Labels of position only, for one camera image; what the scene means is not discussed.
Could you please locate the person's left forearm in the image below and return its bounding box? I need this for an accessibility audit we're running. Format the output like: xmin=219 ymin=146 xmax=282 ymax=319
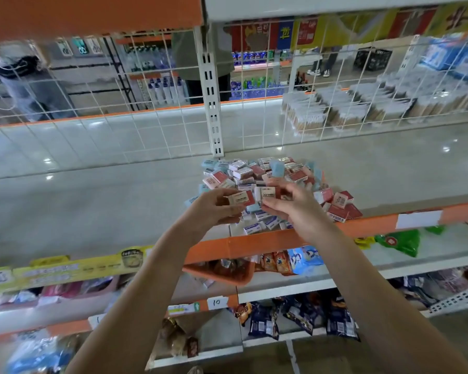
xmin=66 ymin=225 xmax=200 ymax=374

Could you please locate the white orange metal shelf unit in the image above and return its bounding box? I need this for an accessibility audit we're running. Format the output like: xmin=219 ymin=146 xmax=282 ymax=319
xmin=0 ymin=0 xmax=468 ymax=374

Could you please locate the row of dark snack packets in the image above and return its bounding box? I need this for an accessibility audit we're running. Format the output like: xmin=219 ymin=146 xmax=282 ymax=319
xmin=234 ymin=264 xmax=468 ymax=341

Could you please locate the white wire grid panel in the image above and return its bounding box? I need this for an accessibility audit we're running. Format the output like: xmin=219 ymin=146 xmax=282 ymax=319
xmin=0 ymin=27 xmax=468 ymax=180

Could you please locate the yellow price label strip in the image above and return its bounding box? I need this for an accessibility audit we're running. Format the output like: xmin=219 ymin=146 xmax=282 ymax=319
xmin=0 ymin=245 xmax=153 ymax=295

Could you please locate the person's right hand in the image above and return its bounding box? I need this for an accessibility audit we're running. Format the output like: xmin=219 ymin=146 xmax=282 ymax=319
xmin=259 ymin=179 xmax=338 ymax=245

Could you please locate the person's right forearm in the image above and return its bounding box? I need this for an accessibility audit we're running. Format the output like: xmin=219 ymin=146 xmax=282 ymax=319
xmin=308 ymin=218 xmax=468 ymax=374

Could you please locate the pile of mixed erasers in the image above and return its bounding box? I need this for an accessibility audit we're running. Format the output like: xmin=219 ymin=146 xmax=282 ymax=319
xmin=186 ymin=155 xmax=365 ymax=235

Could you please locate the green packet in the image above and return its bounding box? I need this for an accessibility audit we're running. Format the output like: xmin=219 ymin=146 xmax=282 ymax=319
xmin=374 ymin=228 xmax=446 ymax=258

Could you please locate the blue orange snack packet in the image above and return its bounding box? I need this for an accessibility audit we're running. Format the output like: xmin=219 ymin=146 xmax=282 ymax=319
xmin=6 ymin=337 xmax=75 ymax=374

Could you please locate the row of blue bottles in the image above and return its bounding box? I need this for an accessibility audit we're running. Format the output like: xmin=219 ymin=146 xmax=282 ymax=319
xmin=144 ymin=49 xmax=291 ymax=106

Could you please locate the person's left hand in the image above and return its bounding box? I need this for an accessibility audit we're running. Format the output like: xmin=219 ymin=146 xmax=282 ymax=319
xmin=174 ymin=186 xmax=248 ymax=246

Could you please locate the red white small box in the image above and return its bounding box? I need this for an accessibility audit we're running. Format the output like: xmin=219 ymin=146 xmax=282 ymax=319
xmin=227 ymin=190 xmax=256 ymax=208
xmin=258 ymin=185 xmax=278 ymax=203

